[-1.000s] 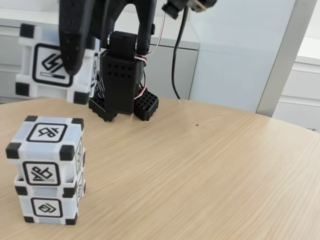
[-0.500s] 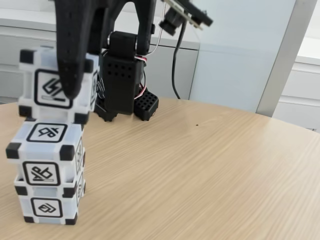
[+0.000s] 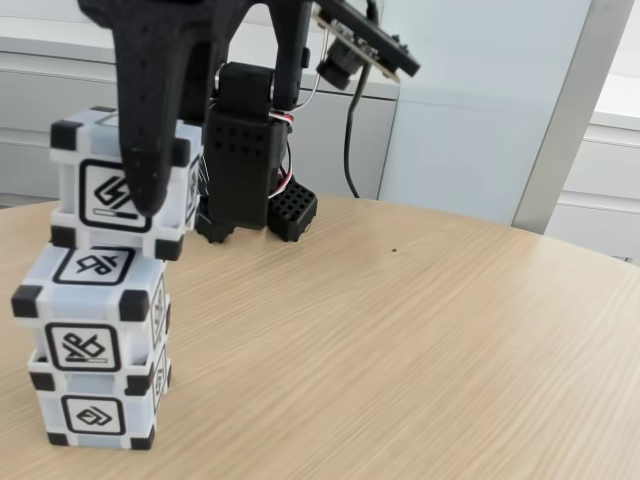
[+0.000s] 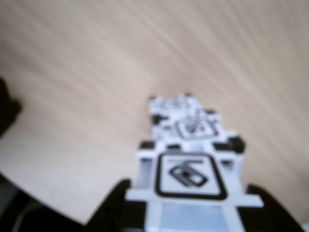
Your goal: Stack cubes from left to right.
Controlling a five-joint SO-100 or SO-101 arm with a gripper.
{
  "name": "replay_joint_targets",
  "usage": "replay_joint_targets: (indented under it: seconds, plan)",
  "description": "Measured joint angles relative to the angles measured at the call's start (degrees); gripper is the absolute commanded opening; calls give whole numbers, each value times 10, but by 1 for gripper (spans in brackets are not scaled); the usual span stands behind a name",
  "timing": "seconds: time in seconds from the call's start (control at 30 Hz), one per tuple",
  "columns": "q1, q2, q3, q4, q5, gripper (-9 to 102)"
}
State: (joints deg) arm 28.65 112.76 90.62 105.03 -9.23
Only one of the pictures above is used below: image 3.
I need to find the white side cabinet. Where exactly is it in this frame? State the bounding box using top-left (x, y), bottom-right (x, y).
top-left (557, 74), bottom-right (640, 264)

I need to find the black camera cable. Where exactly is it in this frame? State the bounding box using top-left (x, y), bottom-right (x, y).
top-left (344, 0), bottom-right (382, 200)

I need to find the white cube lightning print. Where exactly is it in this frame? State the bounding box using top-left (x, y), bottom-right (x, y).
top-left (49, 105), bottom-right (206, 262)

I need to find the white cube nested diamond print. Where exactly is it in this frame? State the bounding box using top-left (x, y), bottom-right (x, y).
top-left (27, 344), bottom-right (174, 451)

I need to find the long white drawer cabinet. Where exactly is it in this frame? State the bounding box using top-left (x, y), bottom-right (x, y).
top-left (0, 14), bottom-right (403, 207)

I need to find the camera board on black bracket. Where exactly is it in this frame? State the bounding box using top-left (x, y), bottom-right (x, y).
top-left (312, 0), bottom-right (422, 92)

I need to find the white cube crossed lines print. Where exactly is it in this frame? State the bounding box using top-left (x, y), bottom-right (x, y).
top-left (12, 244), bottom-right (170, 374)

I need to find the grey slanted frame post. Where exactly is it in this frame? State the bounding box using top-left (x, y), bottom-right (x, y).
top-left (512, 0), bottom-right (640, 237)

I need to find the red white servo cable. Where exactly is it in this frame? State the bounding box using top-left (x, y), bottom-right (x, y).
top-left (294, 27), bottom-right (329, 110)
top-left (271, 110), bottom-right (297, 200)

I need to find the black disc with white lines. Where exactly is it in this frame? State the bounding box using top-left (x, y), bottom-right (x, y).
top-left (196, 152), bottom-right (211, 199)

